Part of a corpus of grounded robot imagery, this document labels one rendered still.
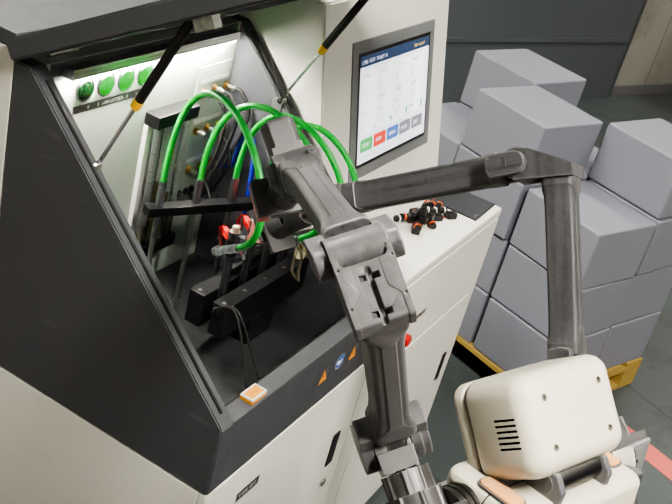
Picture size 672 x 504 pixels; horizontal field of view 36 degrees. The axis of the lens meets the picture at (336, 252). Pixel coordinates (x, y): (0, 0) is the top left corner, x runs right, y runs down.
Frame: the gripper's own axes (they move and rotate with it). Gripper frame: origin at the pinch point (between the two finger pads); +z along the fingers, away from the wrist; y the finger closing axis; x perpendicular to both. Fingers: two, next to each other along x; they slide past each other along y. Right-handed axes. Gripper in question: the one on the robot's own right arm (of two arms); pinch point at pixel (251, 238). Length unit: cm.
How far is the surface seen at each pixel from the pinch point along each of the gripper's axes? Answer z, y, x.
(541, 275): 55, -31, -164
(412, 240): 14, -9, -62
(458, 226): 15, -9, -82
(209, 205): 16.0, 11.7, -4.9
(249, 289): 12.5, -9.2, -4.9
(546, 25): 204, 117, -469
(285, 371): -2.0, -28.3, 4.7
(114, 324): 3.3, -8.8, 35.3
